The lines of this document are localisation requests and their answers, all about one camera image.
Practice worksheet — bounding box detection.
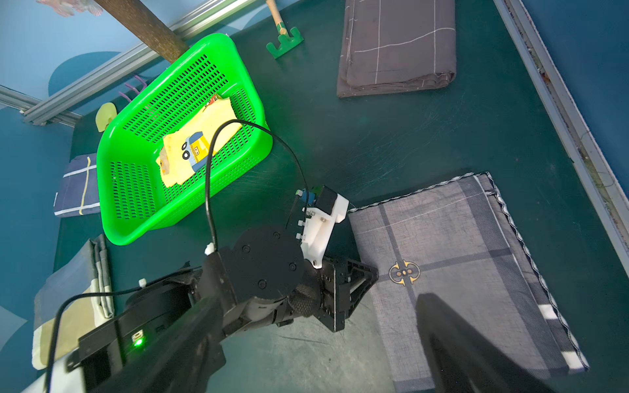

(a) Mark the aluminium frame crossbar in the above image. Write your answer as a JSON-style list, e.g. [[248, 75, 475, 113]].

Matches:
[[1, 0, 255, 127]]

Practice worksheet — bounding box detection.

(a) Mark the dark grey grid pillowcase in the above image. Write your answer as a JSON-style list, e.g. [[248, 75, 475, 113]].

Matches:
[[337, 0, 457, 98]]

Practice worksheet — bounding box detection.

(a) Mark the green toy rake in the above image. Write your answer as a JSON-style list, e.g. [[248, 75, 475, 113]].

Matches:
[[265, 0, 304, 60]]

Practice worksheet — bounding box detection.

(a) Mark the light grey plaid pillowcase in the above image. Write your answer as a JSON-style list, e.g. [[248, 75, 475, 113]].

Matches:
[[349, 172, 589, 392]]

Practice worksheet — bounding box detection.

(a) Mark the right aluminium table edge rail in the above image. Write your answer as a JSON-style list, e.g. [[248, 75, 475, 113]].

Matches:
[[494, 0, 628, 270]]

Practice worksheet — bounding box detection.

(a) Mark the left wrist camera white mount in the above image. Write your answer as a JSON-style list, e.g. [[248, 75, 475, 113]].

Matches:
[[296, 186, 349, 270]]

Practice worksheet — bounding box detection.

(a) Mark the beige grey pillowcase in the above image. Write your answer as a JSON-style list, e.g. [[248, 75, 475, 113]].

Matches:
[[31, 233, 116, 371]]

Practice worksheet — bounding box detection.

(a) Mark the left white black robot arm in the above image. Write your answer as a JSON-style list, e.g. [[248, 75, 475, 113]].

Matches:
[[30, 226, 378, 392]]

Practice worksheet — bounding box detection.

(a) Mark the yellow-green toy shovel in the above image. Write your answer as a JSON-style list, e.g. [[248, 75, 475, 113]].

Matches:
[[95, 103, 118, 133]]

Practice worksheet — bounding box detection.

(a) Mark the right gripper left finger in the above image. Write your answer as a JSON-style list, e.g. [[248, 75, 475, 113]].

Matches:
[[94, 296, 226, 392]]

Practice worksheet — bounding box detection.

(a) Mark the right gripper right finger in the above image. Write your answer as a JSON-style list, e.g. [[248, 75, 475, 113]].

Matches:
[[416, 293, 552, 392]]

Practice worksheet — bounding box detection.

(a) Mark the navy plaid folded pillowcase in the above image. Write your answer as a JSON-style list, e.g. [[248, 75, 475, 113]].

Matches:
[[53, 153, 100, 218]]

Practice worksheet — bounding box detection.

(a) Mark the green plastic basket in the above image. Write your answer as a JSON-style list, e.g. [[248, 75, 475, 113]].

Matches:
[[97, 34, 273, 246]]

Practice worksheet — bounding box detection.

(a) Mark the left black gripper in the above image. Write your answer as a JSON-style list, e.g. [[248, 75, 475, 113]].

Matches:
[[198, 226, 378, 332]]

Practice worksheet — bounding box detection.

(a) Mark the yellow cartoon pillowcase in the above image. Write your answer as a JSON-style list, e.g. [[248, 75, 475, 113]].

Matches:
[[156, 95, 242, 188]]

